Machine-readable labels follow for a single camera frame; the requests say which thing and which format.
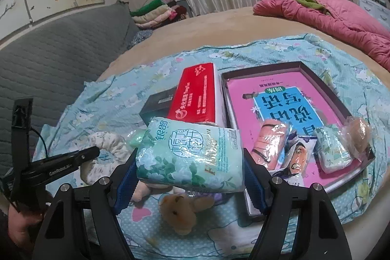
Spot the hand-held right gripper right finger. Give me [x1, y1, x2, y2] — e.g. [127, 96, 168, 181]
[242, 151, 349, 260]

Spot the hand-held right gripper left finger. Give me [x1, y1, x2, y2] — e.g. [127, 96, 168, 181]
[32, 149, 139, 260]

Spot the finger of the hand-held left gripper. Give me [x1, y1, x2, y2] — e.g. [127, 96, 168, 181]
[71, 146, 101, 168]

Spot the cream plush toy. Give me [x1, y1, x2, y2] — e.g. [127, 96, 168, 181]
[131, 181, 159, 202]

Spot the white floral scrunchie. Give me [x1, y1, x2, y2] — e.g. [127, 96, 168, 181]
[78, 130, 131, 184]

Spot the pink face mask pack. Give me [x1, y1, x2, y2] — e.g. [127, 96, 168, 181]
[251, 119, 293, 171]

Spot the green puff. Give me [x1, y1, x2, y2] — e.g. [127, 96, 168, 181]
[126, 127, 153, 149]

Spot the cartoon face snack packet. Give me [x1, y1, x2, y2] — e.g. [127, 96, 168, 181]
[276, 129, 317, 186]

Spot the yellow plush toy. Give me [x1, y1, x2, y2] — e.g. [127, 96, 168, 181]
[160, 193, 215, 236]

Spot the large green floral tissue pack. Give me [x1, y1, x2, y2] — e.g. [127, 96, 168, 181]
[136, 117, 246, 195]

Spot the small green floral tissue pack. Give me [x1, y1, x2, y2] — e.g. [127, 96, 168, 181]
[314, 124, 354, 173]

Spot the beige puff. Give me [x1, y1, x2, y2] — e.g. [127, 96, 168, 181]
[341, 116, 373, 161]

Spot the dark shallow tray box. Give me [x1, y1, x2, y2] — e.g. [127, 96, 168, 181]
[220, 61, 376, 222]

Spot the person's left hand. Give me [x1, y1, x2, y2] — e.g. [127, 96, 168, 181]
[7, 208, 47, 252]

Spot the pink and blue book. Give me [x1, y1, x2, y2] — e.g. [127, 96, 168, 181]
[227, 71, 348, 187]

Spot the cartoon cat printed blanket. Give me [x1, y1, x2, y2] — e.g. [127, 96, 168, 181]
[32, 33, 390, 260]

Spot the dark cardboard box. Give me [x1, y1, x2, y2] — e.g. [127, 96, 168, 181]
[139, 86, 179, 126]

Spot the grey quilted headboard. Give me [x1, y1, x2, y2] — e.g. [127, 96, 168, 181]
[0, 1, 141, 169]

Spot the red tissue pack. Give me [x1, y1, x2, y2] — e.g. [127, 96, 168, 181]
[167, 63, 227, 128]

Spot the dark patterned cloth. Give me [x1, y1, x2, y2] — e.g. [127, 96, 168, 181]
[126, 29, 154, 49]

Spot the stack of folded clothes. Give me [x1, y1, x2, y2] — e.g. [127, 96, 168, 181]
[129, 0, 194, 30]

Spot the tan bed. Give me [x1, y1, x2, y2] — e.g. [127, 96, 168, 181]
[96, 6, 390, 87]

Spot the pink quilt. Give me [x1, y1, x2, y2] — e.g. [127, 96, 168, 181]
[253, 0, 390, 72]

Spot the white drawer cabinet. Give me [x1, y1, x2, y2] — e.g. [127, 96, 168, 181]
[356, 0, 390, 24]

